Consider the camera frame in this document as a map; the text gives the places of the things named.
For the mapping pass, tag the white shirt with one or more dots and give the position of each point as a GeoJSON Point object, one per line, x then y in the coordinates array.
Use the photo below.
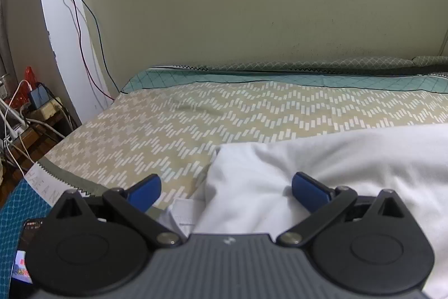
{"type": "Point", "coordinates": [350, 166]}

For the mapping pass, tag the beige patterned bed sheet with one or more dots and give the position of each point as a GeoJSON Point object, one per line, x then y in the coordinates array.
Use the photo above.
{"type": "Point", "coordinates": [217, 113]}

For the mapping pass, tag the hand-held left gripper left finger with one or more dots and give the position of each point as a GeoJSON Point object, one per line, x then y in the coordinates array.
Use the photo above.
{"type": "Point", "coordinates": [145, 192]}

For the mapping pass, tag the blue mesh mat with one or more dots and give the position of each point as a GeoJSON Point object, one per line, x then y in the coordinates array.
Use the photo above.
{"type": "Point", "coordinates": [17, 208]}

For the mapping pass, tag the red plastic bag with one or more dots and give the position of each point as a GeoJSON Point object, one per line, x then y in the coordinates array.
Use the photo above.
{"type": "Point", "coordinates": [29, 76]}

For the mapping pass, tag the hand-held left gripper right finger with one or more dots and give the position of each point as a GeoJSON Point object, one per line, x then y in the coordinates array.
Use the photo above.
{"type": "Point", "coordinates": [309, 190]}

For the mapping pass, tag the beige power strip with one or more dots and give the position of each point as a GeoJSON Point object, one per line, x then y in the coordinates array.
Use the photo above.
{"type": "Point", "coordinates": [43, 110]}

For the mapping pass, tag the black smartphone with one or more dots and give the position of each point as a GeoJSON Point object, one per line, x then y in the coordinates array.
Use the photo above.
{"type": "Point", "coordinates": [26, 250]}

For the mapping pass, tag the blue-grey power adapter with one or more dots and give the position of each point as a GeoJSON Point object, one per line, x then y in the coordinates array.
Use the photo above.
{"type": "Point", "coordinates": [39, 96]}

